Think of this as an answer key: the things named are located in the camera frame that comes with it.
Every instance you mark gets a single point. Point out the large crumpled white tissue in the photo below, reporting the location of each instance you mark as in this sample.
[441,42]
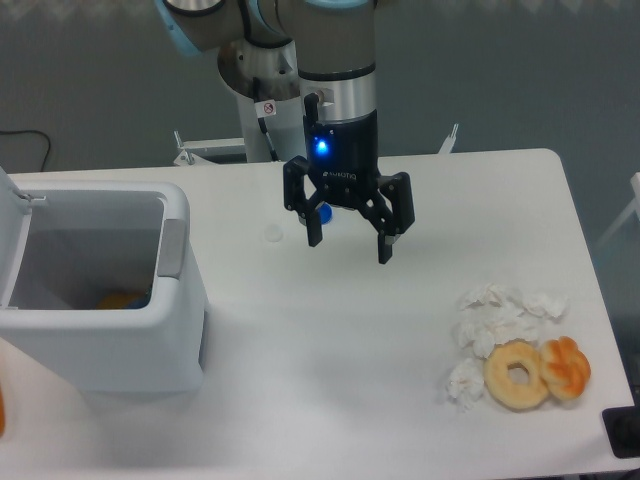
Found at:
[492,315]

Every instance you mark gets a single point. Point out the blue bottle cap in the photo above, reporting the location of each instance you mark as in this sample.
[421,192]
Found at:
[325,213]

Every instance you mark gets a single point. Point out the orange object at left edge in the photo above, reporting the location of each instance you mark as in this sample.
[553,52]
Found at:
[2,414]

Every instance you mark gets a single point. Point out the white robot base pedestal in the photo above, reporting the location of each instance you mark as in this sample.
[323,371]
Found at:
[265,83]

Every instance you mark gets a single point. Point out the white metal base frame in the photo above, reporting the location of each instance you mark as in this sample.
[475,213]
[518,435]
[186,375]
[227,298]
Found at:
[233,150]

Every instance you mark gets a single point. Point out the small crumpled white tissue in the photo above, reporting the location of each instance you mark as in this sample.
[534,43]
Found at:
[466,384]

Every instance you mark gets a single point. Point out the white trash can body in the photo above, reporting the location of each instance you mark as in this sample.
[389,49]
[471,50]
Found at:
[91,238]

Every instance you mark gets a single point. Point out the black device at edge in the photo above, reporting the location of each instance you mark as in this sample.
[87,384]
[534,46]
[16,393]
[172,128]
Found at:
[622,428]

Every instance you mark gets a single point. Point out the orange glazed twisted pastry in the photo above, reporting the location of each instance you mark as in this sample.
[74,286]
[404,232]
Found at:
[564,368]

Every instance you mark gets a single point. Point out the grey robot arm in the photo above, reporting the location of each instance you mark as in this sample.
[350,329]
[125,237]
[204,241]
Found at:
[304,76]

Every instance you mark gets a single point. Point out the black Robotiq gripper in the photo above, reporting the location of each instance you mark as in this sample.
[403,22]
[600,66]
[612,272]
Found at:
[342,164]

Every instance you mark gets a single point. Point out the plain ring donut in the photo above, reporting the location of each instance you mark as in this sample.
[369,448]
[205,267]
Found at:
[512,376]

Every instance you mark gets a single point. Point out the white furniture at right edge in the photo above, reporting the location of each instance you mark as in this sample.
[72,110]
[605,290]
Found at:
[629,211]

